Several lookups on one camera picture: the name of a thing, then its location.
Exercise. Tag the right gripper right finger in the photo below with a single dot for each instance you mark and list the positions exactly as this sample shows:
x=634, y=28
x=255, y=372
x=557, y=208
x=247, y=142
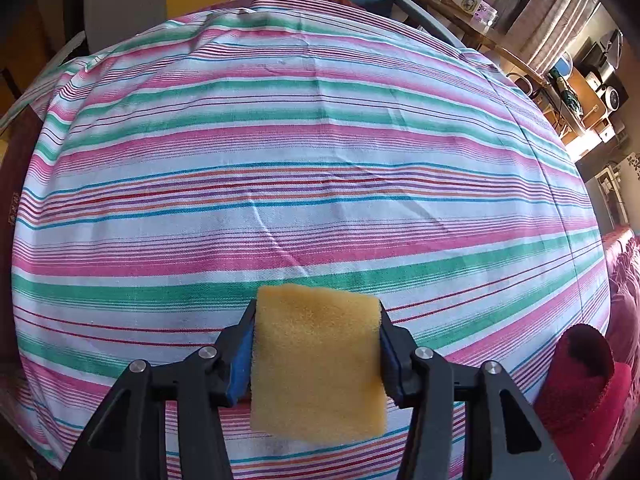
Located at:
x=504, y=438

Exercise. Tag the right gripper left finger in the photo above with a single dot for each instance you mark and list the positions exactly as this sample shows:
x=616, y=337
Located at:
x=125, y=437

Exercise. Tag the small orange sponge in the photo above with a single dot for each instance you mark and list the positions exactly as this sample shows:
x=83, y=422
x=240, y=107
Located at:
x=316, y=365

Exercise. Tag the striped bed sheet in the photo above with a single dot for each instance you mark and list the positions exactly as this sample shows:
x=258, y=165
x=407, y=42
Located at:
x=257, y=142

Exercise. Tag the wooden side table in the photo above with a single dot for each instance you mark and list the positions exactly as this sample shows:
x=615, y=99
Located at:
x=578, y=132

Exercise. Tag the pink curtain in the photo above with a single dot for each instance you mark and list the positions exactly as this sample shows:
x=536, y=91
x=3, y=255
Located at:
x=542, y=30

